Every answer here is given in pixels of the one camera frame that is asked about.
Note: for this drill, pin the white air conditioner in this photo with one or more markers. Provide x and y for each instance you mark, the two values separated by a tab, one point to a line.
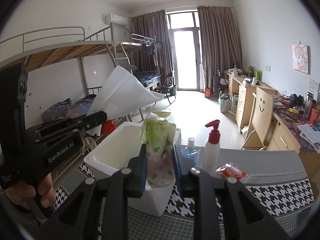
116	19

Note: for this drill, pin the smiley face wooden chair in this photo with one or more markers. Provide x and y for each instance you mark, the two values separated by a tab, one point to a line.
260	120

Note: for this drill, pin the wall power sockets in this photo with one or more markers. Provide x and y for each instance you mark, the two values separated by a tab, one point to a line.
314	85

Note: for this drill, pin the white bucket on floor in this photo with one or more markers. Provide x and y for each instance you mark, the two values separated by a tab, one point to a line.
225	105

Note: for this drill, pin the person's left hand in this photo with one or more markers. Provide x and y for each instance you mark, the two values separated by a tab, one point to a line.
18	193

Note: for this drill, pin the balcony glass door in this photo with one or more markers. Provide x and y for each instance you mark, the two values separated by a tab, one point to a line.
184	33

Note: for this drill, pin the white red pump bottle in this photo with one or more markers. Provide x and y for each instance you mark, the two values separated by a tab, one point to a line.
212	147

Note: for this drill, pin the blue sanitizer bottle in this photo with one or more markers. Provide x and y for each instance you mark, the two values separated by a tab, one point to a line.
190	151

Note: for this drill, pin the green tissue packet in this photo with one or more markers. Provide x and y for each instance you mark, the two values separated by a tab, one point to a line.
158	135

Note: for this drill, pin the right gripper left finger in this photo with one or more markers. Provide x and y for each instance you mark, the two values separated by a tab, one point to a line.
98	208

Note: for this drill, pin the papers on desk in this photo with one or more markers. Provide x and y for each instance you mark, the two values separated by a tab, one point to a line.
311	134

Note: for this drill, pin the left brown curtain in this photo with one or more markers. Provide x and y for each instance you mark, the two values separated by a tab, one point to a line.
151	30

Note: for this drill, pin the white paper tissue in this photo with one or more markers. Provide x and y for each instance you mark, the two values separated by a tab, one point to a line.
122	94

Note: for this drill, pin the brown curtain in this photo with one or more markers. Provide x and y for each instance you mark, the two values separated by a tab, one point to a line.
220	41
151	30

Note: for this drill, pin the black folding chair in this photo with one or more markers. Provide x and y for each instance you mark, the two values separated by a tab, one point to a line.
167	87

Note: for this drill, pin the metal bunk bed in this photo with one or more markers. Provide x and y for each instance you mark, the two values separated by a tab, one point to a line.
48	47

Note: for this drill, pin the right brown curtain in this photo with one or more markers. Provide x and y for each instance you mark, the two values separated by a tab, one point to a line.
220	41

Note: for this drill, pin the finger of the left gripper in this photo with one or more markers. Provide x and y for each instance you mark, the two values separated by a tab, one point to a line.
85	122

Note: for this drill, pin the blue plaid quilt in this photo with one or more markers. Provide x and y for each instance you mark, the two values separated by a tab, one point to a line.
66	109

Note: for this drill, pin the pink anime wall picture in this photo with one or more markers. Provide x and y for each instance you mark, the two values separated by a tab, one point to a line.
300	58

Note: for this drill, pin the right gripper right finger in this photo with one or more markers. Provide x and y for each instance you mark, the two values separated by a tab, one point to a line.
224	208

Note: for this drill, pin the red plastic bag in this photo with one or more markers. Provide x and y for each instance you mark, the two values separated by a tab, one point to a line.
108	127

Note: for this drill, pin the red snack packet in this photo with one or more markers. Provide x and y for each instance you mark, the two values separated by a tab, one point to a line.
230	170

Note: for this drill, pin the houndstooth table cloth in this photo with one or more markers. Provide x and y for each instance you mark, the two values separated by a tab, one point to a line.
275	185

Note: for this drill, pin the wooden desk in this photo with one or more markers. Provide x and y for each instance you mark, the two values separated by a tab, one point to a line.
283	133

